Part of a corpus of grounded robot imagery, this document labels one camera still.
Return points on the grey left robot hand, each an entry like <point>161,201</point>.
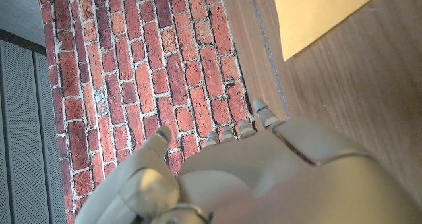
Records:
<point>263,184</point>

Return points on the yellow felt sheet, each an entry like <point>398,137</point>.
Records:
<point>313,13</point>

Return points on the red brick print backdrop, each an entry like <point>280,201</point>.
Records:
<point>148,52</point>

